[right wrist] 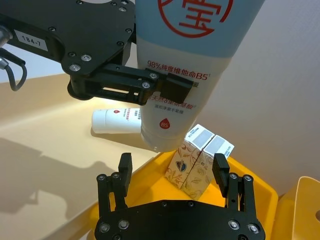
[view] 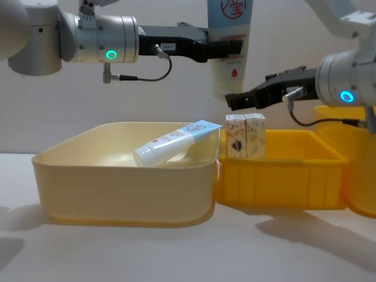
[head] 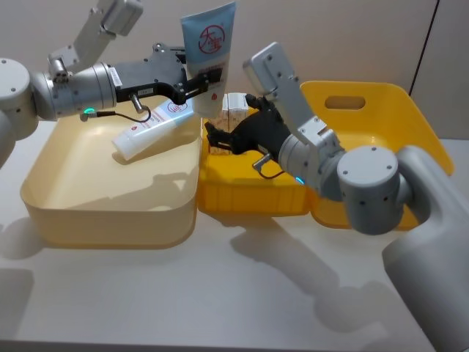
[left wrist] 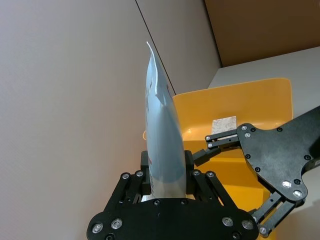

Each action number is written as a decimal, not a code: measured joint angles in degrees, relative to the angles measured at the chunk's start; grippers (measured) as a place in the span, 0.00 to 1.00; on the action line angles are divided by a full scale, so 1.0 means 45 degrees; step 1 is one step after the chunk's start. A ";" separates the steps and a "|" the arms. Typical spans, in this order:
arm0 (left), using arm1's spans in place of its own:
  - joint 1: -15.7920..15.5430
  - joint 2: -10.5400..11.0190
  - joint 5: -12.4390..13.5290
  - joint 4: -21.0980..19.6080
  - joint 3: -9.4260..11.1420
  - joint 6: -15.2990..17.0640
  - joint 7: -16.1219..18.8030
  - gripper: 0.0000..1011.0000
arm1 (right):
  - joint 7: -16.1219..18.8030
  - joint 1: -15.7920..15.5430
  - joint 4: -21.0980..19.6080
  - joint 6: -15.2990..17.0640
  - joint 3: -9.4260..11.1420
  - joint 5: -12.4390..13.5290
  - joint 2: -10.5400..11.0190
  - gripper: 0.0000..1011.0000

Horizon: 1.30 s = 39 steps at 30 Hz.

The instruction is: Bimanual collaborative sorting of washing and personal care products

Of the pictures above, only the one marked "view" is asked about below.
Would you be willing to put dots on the tall yellow plastic bin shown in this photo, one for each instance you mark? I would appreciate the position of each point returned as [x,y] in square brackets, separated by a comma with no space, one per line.
[361,152]

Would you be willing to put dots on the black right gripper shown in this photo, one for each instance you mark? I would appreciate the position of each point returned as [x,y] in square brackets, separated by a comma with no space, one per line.
[290,79]

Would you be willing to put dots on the shallow yellow plastic bin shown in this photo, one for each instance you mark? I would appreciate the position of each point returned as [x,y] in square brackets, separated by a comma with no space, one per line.
[279,182]

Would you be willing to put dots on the white blue cream tube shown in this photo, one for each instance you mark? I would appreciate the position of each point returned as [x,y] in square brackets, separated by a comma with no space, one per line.
[229,20]
[167,145]

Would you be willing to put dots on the small white printed carton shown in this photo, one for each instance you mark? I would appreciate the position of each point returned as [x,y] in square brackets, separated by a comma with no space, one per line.
[255,136]
[235,138]

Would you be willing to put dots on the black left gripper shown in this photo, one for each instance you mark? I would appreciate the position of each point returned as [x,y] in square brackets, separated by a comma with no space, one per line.
[164,35]

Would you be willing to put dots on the cream plastic bin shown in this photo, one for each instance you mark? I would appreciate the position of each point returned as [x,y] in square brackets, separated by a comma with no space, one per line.
[123,191]

